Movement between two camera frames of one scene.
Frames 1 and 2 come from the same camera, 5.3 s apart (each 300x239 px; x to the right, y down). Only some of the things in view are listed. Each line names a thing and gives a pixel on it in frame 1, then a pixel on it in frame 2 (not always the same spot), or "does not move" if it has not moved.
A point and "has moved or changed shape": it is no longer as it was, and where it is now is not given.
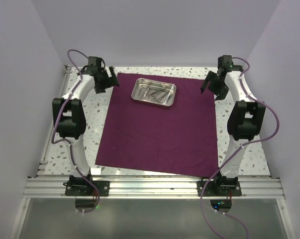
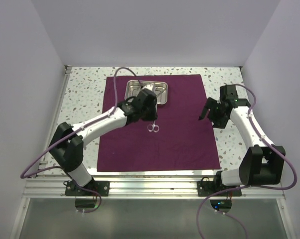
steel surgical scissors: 156,98 → 153,127
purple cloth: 180,138 has moved or changed shape
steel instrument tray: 153,91 has moved or changed shape
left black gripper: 111,81 → 153,115
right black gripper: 221,93 → 211,104
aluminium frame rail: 40,186 does not move
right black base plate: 221,186 does not move
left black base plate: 77,185 does not move
